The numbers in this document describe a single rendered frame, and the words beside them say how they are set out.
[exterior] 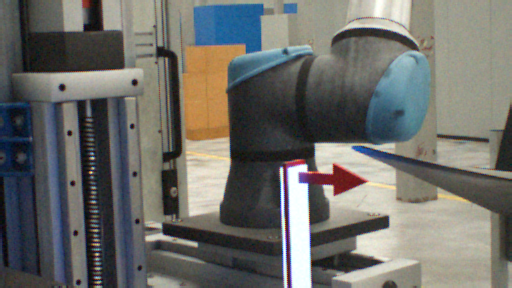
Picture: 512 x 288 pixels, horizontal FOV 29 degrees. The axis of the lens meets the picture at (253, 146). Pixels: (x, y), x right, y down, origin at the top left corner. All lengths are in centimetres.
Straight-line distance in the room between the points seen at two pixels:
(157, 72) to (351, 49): 155
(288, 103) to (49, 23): 31
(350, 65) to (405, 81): 7
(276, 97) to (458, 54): 1052
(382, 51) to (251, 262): 33
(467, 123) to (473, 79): 53
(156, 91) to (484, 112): 893
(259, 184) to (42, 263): 29
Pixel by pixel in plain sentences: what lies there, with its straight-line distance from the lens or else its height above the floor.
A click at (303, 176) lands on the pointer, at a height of 118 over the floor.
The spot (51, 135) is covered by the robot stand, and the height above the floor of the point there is 118.
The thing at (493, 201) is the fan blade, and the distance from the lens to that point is 74.
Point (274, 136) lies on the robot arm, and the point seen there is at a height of 116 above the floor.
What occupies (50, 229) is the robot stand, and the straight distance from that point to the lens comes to 119.
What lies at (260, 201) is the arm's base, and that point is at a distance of 126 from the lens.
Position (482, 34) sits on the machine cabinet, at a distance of 1145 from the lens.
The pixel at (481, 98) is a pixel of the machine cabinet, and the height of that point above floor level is 51.
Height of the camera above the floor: 128
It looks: 6 degrees down
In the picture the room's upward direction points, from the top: 2 degrees counter-clockwise
